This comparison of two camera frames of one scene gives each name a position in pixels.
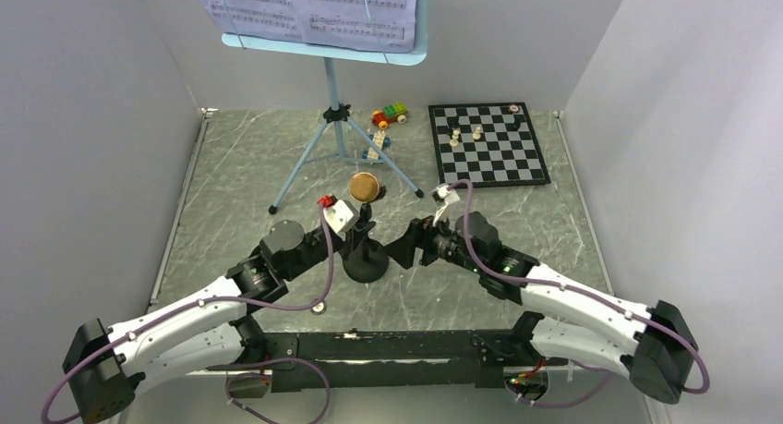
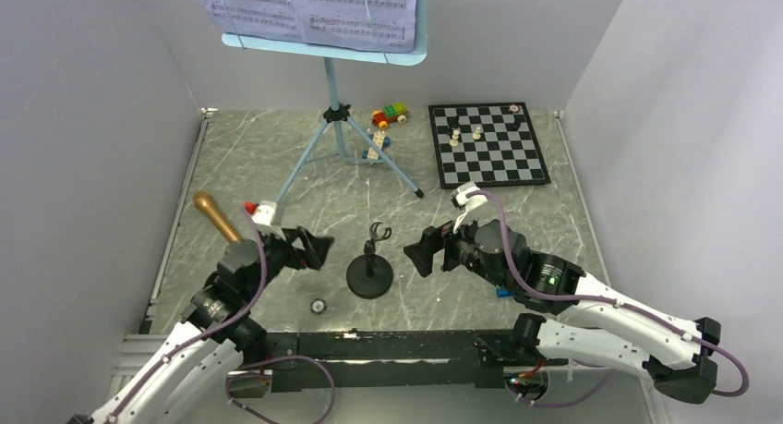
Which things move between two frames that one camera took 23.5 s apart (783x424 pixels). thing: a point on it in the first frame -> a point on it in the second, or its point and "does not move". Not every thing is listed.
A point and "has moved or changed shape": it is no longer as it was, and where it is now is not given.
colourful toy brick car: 396,112 does not move
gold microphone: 364,187 -> 204,200
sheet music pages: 367,15 does not move
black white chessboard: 491,145 does not move
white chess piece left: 454,141 does not move
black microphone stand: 366,260 has moved or changed shape
